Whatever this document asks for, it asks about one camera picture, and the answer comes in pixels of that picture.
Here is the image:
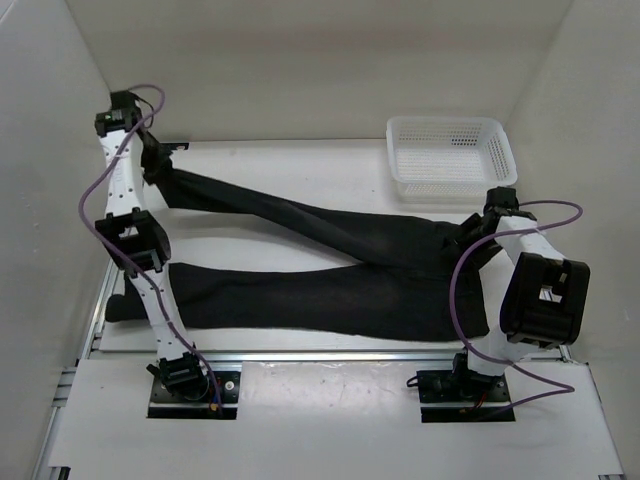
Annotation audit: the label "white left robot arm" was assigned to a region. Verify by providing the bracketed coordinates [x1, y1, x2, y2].
[94, 90, 210, 401]

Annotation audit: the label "aluminium rail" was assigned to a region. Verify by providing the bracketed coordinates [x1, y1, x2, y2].
[31, 261, 118, 480]
[199, 349, 571, 366]

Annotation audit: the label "black corner bracket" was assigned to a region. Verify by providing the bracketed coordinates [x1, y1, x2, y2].
[164, 142, 190, 151]

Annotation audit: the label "aluminium left side rail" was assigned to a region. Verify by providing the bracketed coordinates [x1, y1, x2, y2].
[31, 261, 118, 480]

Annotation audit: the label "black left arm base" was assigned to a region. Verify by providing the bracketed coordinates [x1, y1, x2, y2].
[147, 370, 241, 420]

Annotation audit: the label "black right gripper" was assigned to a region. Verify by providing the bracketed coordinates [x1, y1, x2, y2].
[444, 212, 504, 273]

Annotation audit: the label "aluminium front rail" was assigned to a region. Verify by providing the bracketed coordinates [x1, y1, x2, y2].
[199, 349, 571, 366]

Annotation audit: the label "white front cover board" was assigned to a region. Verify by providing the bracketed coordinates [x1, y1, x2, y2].
[49, 360, 623, 479]

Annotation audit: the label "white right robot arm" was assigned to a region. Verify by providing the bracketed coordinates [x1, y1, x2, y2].
[449, 187, 590, 400]

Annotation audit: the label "white perforated plastic basket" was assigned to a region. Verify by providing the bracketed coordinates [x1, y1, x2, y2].
[386, 116, 518, 203]

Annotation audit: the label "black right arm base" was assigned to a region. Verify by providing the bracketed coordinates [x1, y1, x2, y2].
[406, 353, 516, 424]

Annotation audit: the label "black trousers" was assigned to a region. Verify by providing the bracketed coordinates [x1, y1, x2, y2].
[105, 130, 494, 344]

